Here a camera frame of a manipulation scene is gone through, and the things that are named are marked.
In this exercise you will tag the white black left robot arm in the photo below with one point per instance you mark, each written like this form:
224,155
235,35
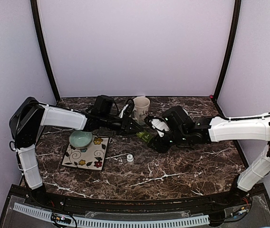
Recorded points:
31,115

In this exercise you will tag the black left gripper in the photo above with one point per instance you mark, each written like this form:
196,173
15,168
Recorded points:
126,125

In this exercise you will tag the plain celadon green bowl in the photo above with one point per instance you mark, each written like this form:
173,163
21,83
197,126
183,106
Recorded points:
80,139

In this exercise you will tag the white pill bottle left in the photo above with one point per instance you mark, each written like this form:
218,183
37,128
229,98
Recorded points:
130,159

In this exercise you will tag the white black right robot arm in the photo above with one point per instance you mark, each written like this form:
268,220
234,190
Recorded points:
176,127

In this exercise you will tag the white slotted cable duct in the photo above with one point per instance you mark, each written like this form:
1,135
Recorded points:
108,220

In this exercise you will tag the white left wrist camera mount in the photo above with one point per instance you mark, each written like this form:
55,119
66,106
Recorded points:
126,111

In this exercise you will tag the black frame post right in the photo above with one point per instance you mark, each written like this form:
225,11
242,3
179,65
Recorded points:
228,51

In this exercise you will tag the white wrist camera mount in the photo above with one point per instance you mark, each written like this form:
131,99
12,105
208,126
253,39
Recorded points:
159,125
126,111

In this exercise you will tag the black frame post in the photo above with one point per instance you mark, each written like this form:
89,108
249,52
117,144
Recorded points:
43,49
228,51

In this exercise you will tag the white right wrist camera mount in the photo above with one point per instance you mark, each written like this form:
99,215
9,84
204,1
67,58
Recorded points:
159,125

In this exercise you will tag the green weekly pill organizer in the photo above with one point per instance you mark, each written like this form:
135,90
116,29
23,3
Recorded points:
144,136

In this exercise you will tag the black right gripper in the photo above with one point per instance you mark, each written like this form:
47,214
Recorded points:
159,145

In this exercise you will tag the white mug with coral pattern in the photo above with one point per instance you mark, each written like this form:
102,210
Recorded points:
140,111

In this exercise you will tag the black front table rail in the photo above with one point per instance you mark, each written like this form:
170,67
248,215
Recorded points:
214,203

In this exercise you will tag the black frame post left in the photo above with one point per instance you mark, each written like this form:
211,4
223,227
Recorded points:
43,49

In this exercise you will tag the square floral plate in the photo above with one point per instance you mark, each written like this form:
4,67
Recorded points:
89,158

